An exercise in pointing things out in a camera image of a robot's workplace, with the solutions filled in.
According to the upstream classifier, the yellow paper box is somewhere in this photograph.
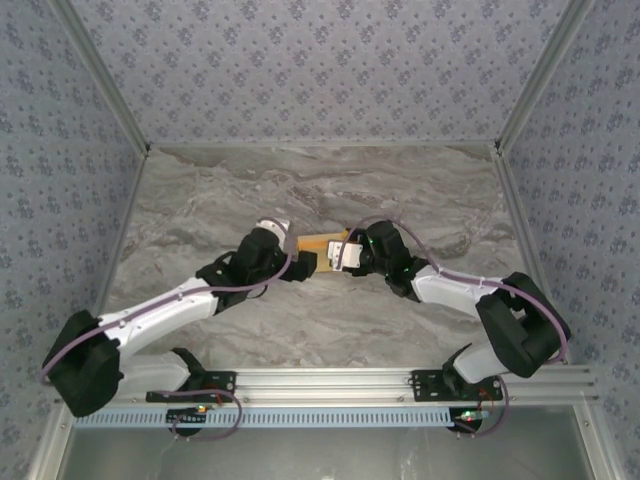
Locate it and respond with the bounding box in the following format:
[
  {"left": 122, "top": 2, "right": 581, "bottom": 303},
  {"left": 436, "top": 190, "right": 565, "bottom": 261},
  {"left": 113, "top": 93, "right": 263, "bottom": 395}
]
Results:
[{"left": 296, "top": 227, "right": 354, "bottom": 276}]

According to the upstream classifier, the left controller board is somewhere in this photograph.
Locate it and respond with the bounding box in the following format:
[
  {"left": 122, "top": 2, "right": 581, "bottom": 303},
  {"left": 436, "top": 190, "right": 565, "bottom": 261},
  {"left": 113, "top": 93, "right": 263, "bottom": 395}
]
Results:
[{"left": 166, "top": 405, "right": 210, "bottom": 427}]

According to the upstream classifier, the controller board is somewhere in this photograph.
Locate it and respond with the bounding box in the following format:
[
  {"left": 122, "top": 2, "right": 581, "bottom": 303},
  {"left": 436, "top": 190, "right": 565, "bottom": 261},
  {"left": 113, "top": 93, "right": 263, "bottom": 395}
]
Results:
[
  {"left": 451, "top": 407, "right": 495, "bottom": 432},
  {"left": 166, "top": 405, "right": 210, "bottom": 427}
]

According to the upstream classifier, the right controller board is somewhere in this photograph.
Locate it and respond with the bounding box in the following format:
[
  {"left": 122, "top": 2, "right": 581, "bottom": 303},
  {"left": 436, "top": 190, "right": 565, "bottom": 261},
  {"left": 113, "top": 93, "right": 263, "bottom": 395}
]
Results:
[{"left": 451, "top": 407, "right": 495, "bottom": 432}]

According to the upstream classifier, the grey metal panel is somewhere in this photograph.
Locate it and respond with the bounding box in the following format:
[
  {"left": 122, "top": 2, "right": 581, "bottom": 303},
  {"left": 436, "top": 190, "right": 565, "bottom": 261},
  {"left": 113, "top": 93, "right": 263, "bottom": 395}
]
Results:
[{"left": 29, "top": 404, "right": 626, "bottom": 480}]

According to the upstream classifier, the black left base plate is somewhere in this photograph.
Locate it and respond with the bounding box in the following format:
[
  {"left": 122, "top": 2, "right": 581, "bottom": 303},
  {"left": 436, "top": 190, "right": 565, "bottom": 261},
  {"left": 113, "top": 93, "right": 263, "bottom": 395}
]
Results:
[{"left": 145, "top": 369, "right": 238, "bottom": 404}]

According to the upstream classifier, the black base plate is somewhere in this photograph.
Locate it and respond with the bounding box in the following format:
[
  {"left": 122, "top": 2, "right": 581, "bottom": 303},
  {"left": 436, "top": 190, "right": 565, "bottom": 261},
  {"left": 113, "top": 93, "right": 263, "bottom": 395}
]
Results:
[
  {"left": 410, "top": 368, "right": 504, "bottom": 403},
  {"left": 145, "top": 369, "right": 238, "bottom": 404}
]

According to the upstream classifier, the aluminium right side rail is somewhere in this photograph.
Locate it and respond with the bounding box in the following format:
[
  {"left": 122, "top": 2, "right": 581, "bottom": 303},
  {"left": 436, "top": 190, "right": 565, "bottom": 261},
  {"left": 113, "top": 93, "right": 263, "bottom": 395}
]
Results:
[{"left": 492, "top": 144, "right": 556, "bottom": 306}]

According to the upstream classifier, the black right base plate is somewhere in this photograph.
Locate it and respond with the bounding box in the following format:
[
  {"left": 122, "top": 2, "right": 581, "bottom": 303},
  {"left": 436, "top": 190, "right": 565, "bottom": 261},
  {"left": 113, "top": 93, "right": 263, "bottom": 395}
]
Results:
[{"left": 410, "top": 368, "right": 504, "bottom": 403}]

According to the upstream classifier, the aluminium frame rail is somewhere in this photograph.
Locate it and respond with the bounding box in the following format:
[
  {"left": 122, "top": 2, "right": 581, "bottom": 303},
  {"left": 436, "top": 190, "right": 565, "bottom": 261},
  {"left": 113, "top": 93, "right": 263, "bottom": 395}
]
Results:
[{"left": 54, "top": 364, "right": 600, "bottom": 405}]

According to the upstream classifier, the aluminium left side rail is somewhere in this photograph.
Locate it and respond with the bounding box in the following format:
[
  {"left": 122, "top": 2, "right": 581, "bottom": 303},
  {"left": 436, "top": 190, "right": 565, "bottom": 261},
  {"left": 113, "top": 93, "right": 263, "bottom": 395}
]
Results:
[{"left": 94, "top": 148, "right": 152, "bottom": 321}]

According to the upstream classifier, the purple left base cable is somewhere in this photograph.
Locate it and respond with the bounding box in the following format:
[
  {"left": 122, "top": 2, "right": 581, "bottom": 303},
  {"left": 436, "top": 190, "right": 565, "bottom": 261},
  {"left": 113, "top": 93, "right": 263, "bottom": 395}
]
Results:
[{"left": 159, "top": 387, "right": 245, "bottom": 442}]

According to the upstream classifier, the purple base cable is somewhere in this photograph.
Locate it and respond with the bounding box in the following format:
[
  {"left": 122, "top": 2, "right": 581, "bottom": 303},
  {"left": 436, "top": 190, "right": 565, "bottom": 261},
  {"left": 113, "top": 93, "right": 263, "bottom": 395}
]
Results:
[
  {"left": 159, "top": 387, "right": 245, "bottom": 442},
  {"left": 455, "top": 377, "right": 512, "bottom": 437}
]

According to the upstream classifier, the slotted white cable tray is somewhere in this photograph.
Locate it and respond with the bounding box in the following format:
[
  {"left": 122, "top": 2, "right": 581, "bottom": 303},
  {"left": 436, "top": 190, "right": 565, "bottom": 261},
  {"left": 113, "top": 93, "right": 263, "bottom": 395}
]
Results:
[{"left": 72, "top": 405, "right": 464, "bottom": 429}]

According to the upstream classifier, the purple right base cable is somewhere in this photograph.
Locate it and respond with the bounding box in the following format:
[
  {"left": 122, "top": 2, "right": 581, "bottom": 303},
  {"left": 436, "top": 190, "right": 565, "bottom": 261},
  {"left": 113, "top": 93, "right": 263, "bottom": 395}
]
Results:
[{"left": 455, "top": 377, "right": 512, "bottom": 437}]

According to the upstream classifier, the aluminium right frame post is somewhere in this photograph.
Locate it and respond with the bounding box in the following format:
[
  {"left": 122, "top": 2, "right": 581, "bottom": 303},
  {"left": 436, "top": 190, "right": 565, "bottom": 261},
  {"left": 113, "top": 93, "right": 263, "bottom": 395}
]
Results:
[{"left": 493, "top": 0, "right": 597, "bottom": 151}]

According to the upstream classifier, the aluminium frame post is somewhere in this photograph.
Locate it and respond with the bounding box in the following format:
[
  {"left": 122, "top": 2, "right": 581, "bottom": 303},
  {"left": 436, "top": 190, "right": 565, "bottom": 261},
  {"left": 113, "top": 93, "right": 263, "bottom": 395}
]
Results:
[
  {"left": 493, "top": 0, "right": 597, "bottom": 151},
  {"left": 48, "top": 0, "right": 153, "bottom": 157}
]

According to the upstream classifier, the aluminium left frame post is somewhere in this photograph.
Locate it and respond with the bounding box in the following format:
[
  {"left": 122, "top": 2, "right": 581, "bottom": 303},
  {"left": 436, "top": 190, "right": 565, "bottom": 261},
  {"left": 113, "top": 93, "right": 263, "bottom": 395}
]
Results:
[{"left": 48, "top": 0, "right": 153, "bottom": 157}]

